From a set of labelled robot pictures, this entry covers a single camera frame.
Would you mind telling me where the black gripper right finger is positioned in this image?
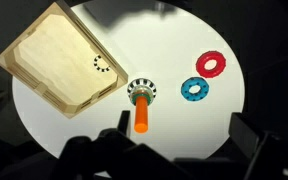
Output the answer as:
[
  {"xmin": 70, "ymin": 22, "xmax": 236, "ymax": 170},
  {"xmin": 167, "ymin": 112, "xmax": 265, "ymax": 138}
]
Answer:
[{"xmin": 228, "ymin": 112, "xmax": 269, "ymax": 158}]

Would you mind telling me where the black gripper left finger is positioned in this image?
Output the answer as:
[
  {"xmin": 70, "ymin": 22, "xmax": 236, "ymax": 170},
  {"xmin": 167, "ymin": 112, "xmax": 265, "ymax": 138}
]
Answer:
[{"xmin": 117, "ymin": 110, "xmax": 132, "ymax": 138}]

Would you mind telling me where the light wooden tray box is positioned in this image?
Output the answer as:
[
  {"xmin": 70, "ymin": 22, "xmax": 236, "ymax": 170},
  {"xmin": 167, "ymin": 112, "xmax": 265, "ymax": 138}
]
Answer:
[{"xmin": 0, "ymin": 0, "xmax": 129, "ymax": 120}]

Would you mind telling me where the orange stacker peg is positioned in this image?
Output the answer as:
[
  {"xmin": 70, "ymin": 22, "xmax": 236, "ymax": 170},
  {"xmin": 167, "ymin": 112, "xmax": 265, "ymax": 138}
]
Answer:
[{"xmin": 133, "ymin": 96, "xmax": 151, "ymax": 135}]

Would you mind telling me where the black white striped ring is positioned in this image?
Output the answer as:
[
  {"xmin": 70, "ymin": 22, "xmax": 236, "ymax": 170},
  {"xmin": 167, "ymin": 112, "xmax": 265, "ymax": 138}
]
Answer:
[
  {"xmin": 93, "ymin": 54, "xmax": 112, "ymax": 73},
  {"xmin": 126, "ymin": 77, "xmax": 158, "ymax": 101}
]

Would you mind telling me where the blue knobbed ring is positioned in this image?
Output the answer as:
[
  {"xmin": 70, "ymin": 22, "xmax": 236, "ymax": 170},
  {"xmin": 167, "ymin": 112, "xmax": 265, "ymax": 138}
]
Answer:
[{"xmin": 180, "ymin": 76, "xmax": 210, "ymax": 103}]

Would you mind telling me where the red knobbed ring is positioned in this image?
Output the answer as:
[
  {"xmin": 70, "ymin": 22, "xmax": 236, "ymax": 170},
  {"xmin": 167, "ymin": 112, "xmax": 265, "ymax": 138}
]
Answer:
[{"xmin": 195, "ymin": 50, "xmax": 227, "ymax": 79}]

